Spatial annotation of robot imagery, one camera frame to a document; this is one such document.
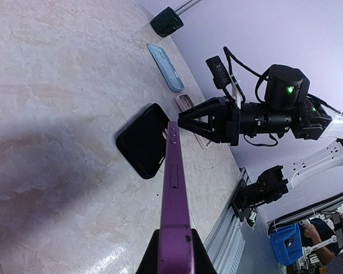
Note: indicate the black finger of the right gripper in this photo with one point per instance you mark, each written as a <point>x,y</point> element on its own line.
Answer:
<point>208,108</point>

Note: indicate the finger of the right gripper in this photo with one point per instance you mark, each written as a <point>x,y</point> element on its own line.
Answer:
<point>209,133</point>

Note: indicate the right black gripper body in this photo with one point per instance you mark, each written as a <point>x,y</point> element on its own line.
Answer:
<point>279,91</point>

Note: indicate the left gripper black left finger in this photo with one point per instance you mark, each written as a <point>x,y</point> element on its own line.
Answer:
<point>150,261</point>

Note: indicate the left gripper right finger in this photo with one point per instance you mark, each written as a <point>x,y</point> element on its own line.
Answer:
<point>202,262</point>

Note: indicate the purple smartphone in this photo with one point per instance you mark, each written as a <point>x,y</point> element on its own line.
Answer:
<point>175,247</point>

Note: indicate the black phone case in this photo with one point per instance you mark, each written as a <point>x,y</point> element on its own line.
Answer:
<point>143,141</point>

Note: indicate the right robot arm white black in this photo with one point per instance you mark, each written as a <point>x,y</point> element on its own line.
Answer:
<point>313,119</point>

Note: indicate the pink phone case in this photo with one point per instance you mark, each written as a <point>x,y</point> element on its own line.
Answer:
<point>184,103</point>

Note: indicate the light blue phone case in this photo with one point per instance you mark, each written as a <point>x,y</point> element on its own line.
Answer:
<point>166,68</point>

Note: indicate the blue plastic bin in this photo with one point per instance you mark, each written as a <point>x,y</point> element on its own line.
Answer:
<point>286,244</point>

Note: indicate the dark green cup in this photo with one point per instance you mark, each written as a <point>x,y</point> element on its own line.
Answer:
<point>166,22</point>

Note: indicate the person in background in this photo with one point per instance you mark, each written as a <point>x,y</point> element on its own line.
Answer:
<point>317,232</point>

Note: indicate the front aluminium rail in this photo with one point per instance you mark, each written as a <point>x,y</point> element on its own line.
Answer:
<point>225,243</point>

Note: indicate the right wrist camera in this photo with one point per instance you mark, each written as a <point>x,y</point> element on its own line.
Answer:
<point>220,75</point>

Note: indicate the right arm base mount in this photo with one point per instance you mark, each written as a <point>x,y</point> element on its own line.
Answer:
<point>243,199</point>

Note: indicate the right aluminium frame post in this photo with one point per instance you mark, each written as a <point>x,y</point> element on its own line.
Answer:
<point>186,6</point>

